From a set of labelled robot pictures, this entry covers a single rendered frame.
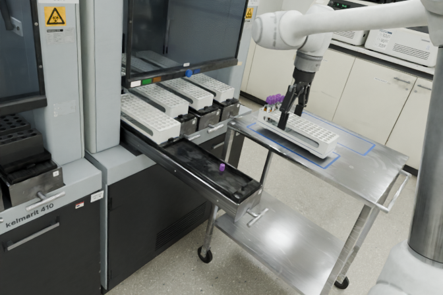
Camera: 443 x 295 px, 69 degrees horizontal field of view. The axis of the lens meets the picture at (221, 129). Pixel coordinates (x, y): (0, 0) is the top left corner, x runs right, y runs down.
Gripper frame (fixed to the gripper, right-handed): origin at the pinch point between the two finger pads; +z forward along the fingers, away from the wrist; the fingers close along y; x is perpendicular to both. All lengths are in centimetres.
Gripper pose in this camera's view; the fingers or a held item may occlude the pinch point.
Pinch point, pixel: (289, 120)
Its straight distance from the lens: 125.0
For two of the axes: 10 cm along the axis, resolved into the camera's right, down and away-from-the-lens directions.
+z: -1.7, 8.7, 4.7
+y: 6.6, -2.6, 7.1
